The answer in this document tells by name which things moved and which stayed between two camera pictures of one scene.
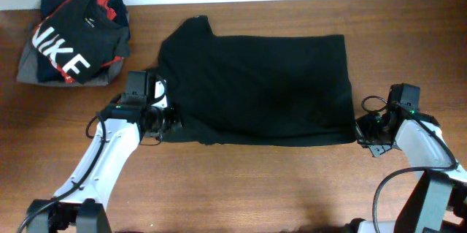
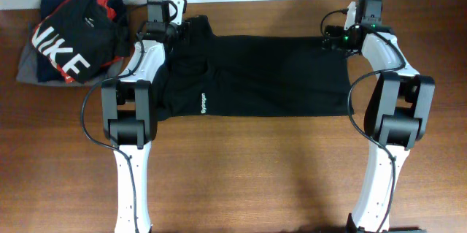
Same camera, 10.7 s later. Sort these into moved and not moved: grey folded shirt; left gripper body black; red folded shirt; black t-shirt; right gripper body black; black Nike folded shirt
Moved: left gripper body black; right gripper body black; black t-shirt
Not moved: grey folded shirt; red folded shirt; black Nike folded shirt
